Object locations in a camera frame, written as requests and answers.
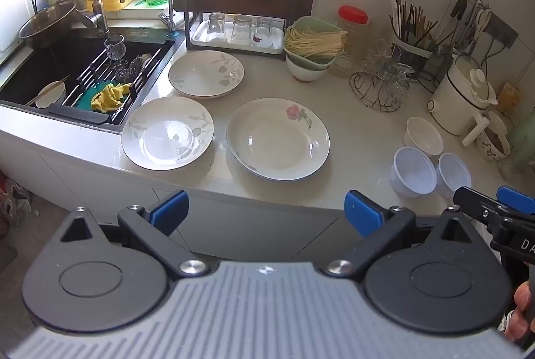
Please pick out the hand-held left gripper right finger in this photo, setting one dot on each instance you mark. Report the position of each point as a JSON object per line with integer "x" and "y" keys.
{"x": 361, "y": 213}

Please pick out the person's right hand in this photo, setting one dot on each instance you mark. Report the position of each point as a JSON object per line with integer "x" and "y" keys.
{"x": 520, "y": 309}

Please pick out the pale green cup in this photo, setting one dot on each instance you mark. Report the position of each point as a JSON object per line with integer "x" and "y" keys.
{"x": 524, "y": 141}

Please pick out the plastic bag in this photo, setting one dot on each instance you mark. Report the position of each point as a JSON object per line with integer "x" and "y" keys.
{"x": 14, "y": 204}

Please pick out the small wooden board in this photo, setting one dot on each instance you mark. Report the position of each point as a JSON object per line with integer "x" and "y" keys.
{"x": 508, "y": 96}

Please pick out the clear jar with red lid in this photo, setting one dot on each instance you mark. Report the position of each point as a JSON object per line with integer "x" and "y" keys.
{"x": 355, "y": 29}

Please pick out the steel wool scrubber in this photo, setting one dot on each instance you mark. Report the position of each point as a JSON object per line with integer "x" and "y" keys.
{"x": 131, "y": 68}

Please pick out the white bowl with brown foot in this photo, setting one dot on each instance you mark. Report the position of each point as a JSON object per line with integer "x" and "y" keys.
{"x": 303, "y": 73}

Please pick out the black kitchen sink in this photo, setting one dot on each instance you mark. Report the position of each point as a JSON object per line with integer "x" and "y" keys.
{"x": 25, "y": 79}

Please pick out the dried noodles bundle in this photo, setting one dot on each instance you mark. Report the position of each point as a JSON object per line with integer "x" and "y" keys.
{"x": 313, "y": 41}

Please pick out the steel pan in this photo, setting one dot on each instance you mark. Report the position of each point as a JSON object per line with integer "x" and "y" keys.
{"x": 46, "y": 22}

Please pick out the hanging kitchen utensils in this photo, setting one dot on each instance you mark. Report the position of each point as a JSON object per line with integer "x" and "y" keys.
{"x": 459, "y": 24}

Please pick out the wooden chopsticks pair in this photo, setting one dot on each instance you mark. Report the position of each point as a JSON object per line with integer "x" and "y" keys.
{"x": 46, "y": 93}

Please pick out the white ceramic bowl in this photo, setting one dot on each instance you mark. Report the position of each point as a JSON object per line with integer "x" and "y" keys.
{"x": 422, "y": 133}

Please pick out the leaf print plate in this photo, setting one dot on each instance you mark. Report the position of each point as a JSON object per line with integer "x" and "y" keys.
{"x": 200, "y": 75}
{"x": 167, "y": 137}

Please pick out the white plastic bowl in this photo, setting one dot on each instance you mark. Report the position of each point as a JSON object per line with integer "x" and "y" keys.
{"x": 411, "y": 171}
{"x": 453, "y": 173}

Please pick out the teal sink mat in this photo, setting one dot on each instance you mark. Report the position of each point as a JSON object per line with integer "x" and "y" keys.
{"x": 87, "y": 102}

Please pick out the clear glass cup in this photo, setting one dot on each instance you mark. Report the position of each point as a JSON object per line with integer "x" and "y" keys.
{"x": 401, "y": 77}

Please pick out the black sink drain rack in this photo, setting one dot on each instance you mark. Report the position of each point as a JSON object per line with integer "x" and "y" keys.
{"x": 90, "y": 68}

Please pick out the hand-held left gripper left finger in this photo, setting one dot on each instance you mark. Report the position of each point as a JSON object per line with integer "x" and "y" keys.
{"x": 169, "y": 213}

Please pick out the pink flower print plate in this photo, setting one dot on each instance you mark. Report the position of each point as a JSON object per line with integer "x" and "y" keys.
{"x": 276, "y": 141}

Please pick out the white box appliance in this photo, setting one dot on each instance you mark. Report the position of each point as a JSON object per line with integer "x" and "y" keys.
{"x": 14, "y": 16}

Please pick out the white bowl in sink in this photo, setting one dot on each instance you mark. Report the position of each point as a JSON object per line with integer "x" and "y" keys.
{"x": 52, "y": 99}

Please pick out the white drip tray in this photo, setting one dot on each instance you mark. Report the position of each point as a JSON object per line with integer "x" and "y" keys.
{"x": 198, "y": 35}

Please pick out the floral print mug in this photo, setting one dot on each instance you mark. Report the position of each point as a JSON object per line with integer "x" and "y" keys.
{"x": 493, "y": 146}

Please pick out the clear wine glass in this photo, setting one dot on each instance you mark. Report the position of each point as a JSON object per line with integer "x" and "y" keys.
{"x": 115, "y": 47}

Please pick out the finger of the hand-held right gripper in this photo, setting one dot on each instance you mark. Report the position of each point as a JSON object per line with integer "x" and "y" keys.
{"x": 516, "y": 198}
{"x": 472, "y": 198}

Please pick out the clear drinking glass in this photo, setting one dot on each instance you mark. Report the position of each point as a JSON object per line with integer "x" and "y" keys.
{"x": 264, "y": 29}
{"x": 215, "y": 27}
{"x": 241, "y": 29}

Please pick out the yellow dish cloth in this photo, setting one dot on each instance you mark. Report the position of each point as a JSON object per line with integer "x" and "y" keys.
{"x": 109, "y": 98}

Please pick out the textured clear glass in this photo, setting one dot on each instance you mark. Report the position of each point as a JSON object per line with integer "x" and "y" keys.
{"x": 509, "y": 169}

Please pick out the white electric pot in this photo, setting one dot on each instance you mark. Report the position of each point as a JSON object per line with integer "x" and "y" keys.
{"x": 451, "y": 100}

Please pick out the green plastic basket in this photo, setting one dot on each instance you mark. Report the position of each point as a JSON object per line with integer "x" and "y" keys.
{"x": 305, "y": 22}

